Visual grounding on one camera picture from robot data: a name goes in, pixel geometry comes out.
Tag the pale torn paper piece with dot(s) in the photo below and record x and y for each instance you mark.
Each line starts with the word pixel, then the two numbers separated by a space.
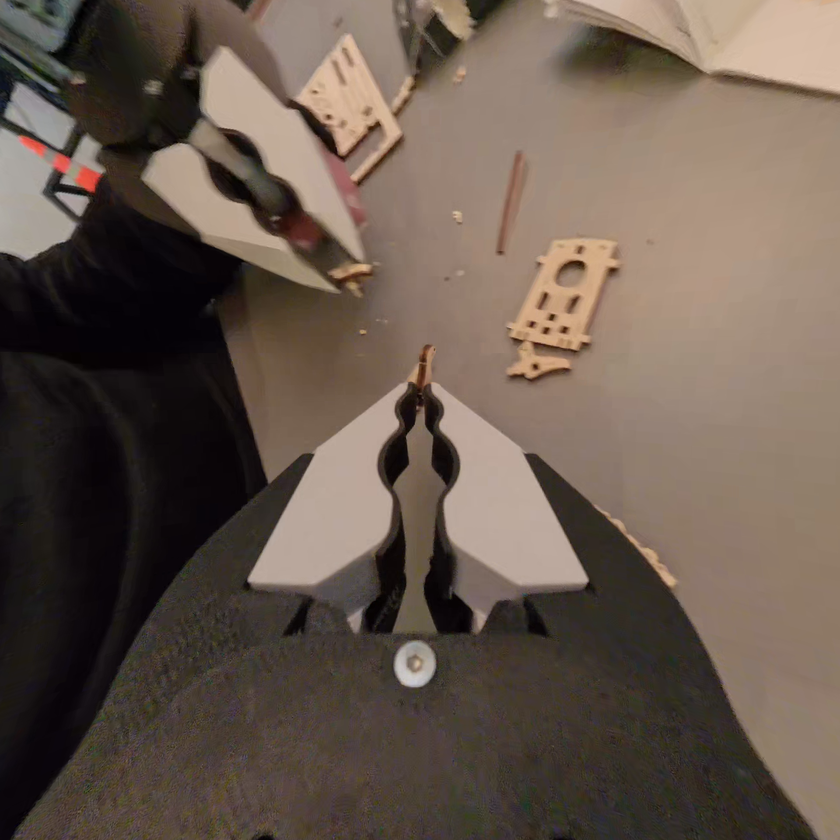
pixel 459 18

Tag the person's left forearm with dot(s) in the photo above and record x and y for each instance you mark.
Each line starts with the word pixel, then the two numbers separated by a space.
pixel 98 289

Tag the flat wooden plate with hole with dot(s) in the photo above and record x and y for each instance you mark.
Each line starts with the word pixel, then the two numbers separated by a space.
pixel 564 308

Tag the person's black clothing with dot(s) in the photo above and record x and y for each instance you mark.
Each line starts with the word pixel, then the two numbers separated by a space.
pixel 98 525

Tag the red and white striped bar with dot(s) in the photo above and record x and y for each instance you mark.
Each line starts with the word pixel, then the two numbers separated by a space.
pixel 59 162

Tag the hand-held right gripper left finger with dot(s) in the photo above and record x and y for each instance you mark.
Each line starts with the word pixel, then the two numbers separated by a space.
pixel 321 525

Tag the white instruction booklet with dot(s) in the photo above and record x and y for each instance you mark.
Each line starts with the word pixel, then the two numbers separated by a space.
pixel 735 39

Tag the black metal rack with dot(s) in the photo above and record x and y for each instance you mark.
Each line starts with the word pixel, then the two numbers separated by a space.
pixel 39 69

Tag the small slim wooden part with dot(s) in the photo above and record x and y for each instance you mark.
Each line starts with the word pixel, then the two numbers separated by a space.
pixel 425 367

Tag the small curved wooden part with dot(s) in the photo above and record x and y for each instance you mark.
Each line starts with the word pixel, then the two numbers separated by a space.
pixel 351 272

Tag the dark cardboard box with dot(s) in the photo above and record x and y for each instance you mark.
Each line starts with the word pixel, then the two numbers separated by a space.
pixel 430 36

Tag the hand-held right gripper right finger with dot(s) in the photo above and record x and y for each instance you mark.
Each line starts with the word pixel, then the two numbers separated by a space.
pixel 512 525

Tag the thin brown wooden stick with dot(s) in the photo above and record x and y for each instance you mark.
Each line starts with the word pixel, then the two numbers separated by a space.
pixel 510 200

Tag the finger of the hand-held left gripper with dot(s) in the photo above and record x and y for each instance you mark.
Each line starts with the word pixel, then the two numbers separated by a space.
pixel 197 197
pixel 262 111

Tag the wooden cut-out sheet frame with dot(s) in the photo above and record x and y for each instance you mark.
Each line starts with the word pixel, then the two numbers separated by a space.
pixel 358 124

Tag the anchor-shaped wooden part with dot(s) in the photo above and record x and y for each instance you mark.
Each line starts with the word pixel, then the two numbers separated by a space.
pixel 535 365

